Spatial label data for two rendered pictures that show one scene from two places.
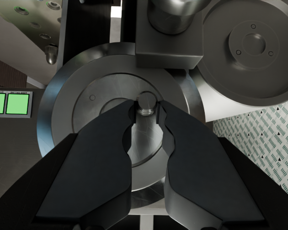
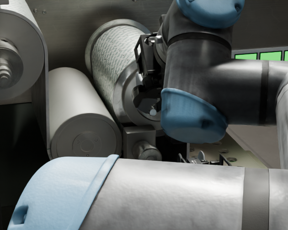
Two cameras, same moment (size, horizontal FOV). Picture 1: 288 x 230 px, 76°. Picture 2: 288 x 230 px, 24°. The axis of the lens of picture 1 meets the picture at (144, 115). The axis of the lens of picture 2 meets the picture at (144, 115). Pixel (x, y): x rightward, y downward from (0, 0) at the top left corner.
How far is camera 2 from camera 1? 95 cm
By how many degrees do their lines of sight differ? 21
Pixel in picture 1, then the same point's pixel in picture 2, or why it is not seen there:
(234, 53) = (98, 139)
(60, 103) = not seen: hidden behind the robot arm
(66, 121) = not seen: hidden behind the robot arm
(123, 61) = (157, 126)
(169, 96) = (134, 112)
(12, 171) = not seen: outside the picture
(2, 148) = (258, 13)
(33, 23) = (225, 153)
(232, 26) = (97, 154)
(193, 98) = (119, 112)
